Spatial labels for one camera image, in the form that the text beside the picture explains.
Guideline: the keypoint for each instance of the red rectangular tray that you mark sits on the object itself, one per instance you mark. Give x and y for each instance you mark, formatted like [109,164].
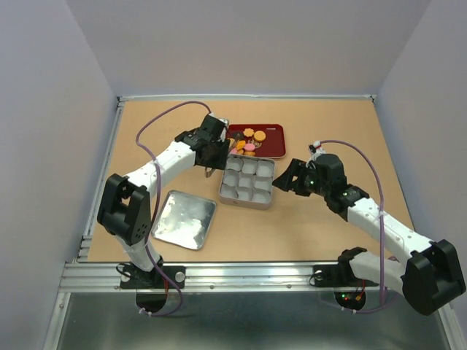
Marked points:
[274,144]

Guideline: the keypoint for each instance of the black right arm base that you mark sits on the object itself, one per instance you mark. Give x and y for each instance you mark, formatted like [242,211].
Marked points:
[336,274]

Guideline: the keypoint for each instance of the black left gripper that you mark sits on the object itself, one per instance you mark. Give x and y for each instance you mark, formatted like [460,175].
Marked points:
[220,162]

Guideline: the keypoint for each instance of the metal serving tongs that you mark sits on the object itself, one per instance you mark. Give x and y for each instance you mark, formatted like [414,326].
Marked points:
[234,140]

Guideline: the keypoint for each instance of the round orange cookie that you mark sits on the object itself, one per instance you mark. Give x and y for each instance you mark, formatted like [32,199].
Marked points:
[259,136]

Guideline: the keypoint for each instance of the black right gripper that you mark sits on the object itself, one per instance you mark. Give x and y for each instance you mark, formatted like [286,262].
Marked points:
[284,181]

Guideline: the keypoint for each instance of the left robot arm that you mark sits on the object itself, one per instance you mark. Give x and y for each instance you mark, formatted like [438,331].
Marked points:
[125,207]

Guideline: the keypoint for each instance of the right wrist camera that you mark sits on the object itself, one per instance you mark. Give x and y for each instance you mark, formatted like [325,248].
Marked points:
[316,149]

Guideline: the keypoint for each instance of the flower orange cookie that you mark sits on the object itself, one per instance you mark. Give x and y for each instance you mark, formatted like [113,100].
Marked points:
[248,132]

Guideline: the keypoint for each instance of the aluminium front rail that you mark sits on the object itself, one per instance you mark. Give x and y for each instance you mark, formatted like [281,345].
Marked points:
[201,277]

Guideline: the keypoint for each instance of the silver tin lid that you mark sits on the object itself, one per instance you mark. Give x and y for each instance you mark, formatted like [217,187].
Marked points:
[184,220]

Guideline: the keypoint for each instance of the small orange cookie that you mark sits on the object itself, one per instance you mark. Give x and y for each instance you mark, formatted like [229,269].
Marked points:
[240,145]

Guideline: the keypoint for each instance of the pink round cookie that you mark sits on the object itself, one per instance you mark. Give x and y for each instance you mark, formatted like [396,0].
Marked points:
[249,147]

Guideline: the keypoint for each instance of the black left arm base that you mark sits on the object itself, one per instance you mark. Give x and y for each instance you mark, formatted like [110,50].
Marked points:
[132,277]

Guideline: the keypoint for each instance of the silver cookie tin with cups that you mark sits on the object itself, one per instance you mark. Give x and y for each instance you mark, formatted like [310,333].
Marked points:
[247,182]

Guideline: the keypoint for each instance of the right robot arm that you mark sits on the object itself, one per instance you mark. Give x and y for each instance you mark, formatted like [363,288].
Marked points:
[426,272]

